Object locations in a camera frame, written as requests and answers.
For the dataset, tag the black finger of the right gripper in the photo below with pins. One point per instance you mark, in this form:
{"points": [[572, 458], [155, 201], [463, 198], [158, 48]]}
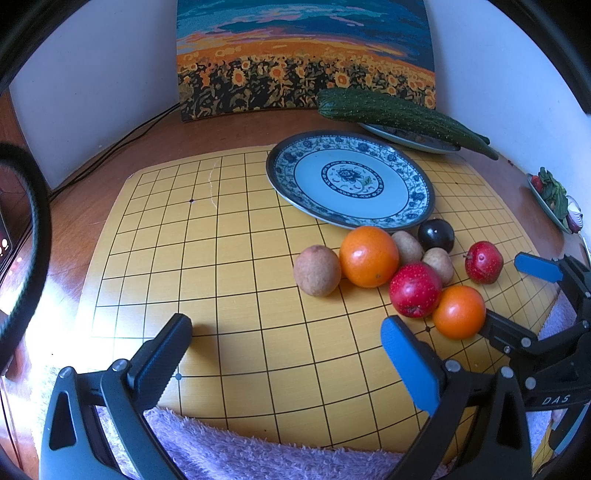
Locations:
{"points": [[505, 335]]}

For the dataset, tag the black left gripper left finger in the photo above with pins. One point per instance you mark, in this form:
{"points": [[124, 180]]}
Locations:
{"points": [[74, 445]]}

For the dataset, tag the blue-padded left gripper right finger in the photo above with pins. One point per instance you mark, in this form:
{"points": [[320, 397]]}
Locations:
{"points": [[497, 445]]}

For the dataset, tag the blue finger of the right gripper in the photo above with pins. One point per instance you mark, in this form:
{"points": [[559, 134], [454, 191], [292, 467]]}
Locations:
{"points": [[547, 270]]}

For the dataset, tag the small red apple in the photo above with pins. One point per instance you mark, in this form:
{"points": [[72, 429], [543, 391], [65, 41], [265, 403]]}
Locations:
{"points": [[484, 262]]}

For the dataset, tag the small orange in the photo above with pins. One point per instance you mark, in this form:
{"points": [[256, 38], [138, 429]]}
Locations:
{"points": [[461, 312]]}

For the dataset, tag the large red apple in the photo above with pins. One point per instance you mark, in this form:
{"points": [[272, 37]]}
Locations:
{"points": [[416, 290]]}

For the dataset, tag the dark purple plum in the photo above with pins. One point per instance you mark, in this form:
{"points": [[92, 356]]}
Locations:
{"points": [[436, 233]]}

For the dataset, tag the small brown potato-like fruit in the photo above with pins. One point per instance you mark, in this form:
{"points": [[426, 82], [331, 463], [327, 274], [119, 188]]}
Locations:
{"points": [[410, 249]]}

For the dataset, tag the large orange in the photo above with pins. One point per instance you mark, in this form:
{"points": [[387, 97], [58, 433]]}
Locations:
{"points": [[369, 257]]}

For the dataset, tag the large brown round fruit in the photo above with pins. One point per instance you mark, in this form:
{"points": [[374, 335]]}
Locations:
{"points": [[317, 271]]}

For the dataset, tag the plate with vegetables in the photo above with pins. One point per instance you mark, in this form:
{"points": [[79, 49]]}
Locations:
{"points": [[552, 196]]}

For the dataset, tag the purple fluffy towel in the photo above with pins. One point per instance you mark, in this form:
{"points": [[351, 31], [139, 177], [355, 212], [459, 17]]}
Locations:
{"points": [[204, 452]]}

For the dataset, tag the grey plate under cucumber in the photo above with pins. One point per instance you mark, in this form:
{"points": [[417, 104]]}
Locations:
{"points": [[411, 140]]}

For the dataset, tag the blue white patterned plate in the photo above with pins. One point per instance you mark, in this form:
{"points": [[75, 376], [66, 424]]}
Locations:
{"points": [[350, 180]]}

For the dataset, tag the green cucumber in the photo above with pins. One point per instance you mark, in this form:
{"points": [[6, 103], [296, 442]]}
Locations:
{"points": [[369, 107]]}

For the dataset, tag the yellow go board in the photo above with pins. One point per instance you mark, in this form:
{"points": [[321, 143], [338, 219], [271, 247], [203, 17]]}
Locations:
{"points": [[208, 237]]}

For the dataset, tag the sunflower field painting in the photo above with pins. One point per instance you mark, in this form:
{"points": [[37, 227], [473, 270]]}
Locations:
{"points": [[241, 56]]}

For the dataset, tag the black looped cable foreground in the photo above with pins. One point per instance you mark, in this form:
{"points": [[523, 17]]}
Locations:
{"points": [[31, 178]]}

